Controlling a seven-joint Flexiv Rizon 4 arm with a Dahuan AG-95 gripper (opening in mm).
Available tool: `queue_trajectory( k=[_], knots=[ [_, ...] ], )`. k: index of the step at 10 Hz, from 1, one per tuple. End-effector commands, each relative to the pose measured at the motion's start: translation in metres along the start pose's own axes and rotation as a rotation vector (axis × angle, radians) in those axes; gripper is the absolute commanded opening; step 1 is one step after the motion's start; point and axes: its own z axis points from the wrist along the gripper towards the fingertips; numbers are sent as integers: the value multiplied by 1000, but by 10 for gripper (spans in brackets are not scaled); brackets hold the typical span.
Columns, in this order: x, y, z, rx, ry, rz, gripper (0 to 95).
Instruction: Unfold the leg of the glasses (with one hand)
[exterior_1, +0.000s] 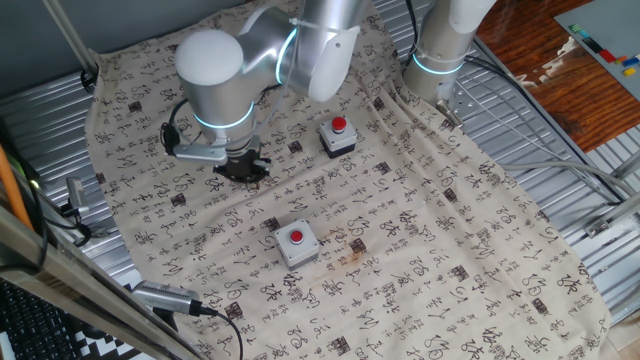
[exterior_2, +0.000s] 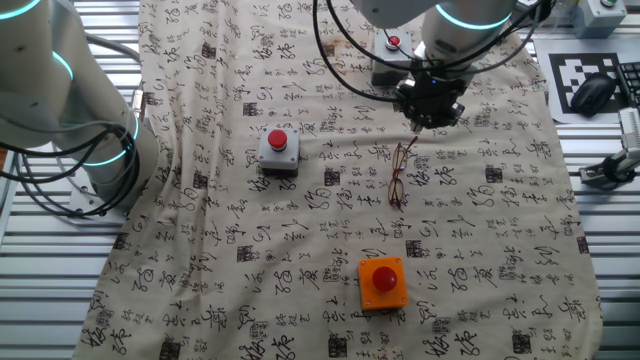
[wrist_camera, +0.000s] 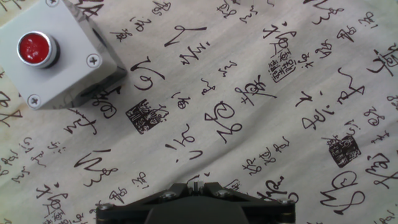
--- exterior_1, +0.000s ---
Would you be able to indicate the black toy brick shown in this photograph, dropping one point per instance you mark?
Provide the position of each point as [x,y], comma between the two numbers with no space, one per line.
[592,45]

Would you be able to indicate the red toy brick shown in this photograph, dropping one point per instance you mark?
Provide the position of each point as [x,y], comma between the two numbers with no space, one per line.
[607,55]

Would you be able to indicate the black white checkerboard sheet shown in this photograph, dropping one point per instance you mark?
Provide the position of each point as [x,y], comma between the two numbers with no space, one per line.
[107,347]

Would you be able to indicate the beige calligraphy print tablecloth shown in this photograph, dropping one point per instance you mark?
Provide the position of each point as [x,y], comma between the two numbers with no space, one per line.
[400,225]

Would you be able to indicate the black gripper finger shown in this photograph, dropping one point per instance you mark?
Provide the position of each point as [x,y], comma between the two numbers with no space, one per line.
[261,169]
[227,173]

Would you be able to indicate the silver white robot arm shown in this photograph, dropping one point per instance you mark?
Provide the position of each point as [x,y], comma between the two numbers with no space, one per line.
[215,85]

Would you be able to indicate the orange tube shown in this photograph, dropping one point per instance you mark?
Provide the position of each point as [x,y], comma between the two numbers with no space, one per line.
[11,185]

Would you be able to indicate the black computer mouse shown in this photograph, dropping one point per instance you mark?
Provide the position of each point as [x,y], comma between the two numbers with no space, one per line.
[92,331]

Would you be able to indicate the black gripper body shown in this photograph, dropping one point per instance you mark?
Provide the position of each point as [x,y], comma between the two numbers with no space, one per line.
[244,157]

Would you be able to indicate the aluminium corner bracket rail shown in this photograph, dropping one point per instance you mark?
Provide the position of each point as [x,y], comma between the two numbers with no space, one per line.
[612,215]

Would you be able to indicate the silver base mounting plate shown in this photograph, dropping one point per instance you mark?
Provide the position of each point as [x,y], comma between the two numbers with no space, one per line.
[465,102]

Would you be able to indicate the grey flat board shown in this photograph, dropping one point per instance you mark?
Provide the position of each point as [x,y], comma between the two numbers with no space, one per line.
[605,25]

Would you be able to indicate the small grey camera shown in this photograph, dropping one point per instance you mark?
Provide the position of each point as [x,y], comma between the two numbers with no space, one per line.
[76,195]

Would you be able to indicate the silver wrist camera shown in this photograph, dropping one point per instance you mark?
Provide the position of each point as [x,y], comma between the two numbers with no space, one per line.
[200,153]

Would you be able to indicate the aluminium frame beam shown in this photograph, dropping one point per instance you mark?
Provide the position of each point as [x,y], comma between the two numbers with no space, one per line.
[75,285]

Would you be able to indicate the yellow toy brick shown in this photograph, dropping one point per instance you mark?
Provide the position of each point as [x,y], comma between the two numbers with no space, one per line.
[629,71]

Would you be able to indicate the black pole clamp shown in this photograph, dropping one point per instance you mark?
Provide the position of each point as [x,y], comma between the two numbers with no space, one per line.
[89,81]

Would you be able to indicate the black keyboard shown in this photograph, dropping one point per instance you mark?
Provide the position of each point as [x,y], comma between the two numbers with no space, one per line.
[35,325]

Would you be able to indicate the silver depth camera with mount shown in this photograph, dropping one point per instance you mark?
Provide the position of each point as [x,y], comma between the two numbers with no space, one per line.
[165,297]

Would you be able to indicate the grey metal pole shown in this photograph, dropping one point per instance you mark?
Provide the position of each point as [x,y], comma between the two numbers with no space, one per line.
[70,35]

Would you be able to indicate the blue toy brick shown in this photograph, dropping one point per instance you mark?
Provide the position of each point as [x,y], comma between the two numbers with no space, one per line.
[631,61]

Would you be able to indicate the mushroom red button box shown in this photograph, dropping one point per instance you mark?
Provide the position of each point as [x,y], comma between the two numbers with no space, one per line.
[339,139]

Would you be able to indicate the brown wooden table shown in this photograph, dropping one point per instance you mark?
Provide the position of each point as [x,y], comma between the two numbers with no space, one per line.
[560,85]

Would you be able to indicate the grey box flat red button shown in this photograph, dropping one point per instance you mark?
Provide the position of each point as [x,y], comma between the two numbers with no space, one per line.
[288,248]

